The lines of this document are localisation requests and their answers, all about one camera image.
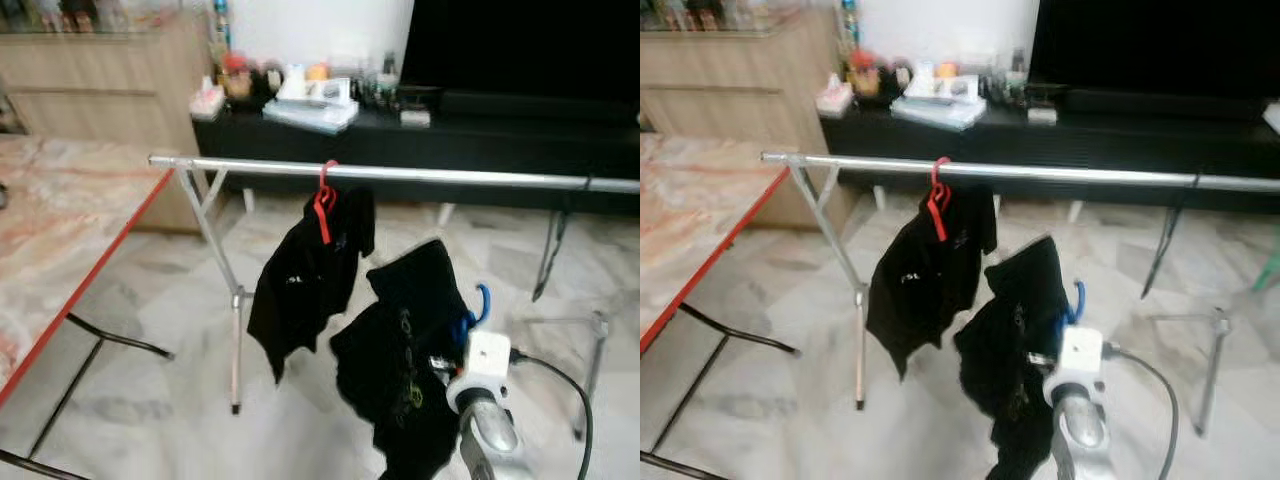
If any black polo shirt large print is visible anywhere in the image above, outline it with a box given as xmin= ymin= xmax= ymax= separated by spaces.
xmin=952 ymin=234 xmax=1079 ymax=480
xmin=328 ymin=237 xmax=479 ymax=480

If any blue wire hanger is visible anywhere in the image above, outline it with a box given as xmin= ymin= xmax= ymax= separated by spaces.
xmin=1060 ymin=279 xmax=1089 ymax=329
xmin=448 ymin=283 xmax=493 ymax=349

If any red plastic hanger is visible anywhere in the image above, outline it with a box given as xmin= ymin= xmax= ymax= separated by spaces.
xmin=312 ymin=159 xmax=341 ymax=246
xmin=926 ymin=156 xmax=953 ymax=243

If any black polo shirt FSL print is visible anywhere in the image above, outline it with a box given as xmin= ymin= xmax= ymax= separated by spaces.
xmin=864 ymin=185 xmax=999 ymax=383
xmin=246 ymin=185 xmax=377 ymax=387

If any black low TV console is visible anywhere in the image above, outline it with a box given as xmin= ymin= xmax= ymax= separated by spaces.
xmin=192 ymin=98 xmax=641 ymax=217
xmin=818 ymin=98 xmax=1280 ymax=215

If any stack of white papers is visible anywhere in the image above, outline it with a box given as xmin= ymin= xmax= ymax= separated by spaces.
xmin=262 ymin=92 xmax=360 ymax=135
xmin=889 ymin=90 xmax=987 ymax=132

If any black soundbar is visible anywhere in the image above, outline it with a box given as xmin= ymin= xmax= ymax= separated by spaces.
xmin=438 ymin=90 xmax=641 ymax=124
xmin=1060 ymin=87 xmax=1271 ymax=121

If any black flat television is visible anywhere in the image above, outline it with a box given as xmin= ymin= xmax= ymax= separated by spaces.
xmin=1028 ymin=0 xmax=1280 ymax=99
xmin=398 ymin=0 xmax=641 ymax=101

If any red lid jar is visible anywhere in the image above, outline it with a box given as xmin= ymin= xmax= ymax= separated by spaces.
xmin=221 ymin=52 xmax=253 ymax=103
xmin=849 ymin=50 xmax=881 ymax=101

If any pink tissue box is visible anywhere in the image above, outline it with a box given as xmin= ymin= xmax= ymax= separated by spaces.
xmin=815 ymin=73 xmax=854 ymax=117
xmin=190 ymin=76 xmax=227 ymax=121

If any blue gold trophy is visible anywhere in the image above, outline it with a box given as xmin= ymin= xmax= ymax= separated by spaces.
xmin=209 ymin=0 xmax=234 ymax=56
xmin=839 ymin=0 xmax=863 ymax=53

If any light wooden cabinet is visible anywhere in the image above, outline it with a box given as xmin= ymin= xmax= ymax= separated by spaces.
xmin=640 ymin=18 xmax=843 ymax=233
xmin=0 ymin=20 xmax=217 ymax=236

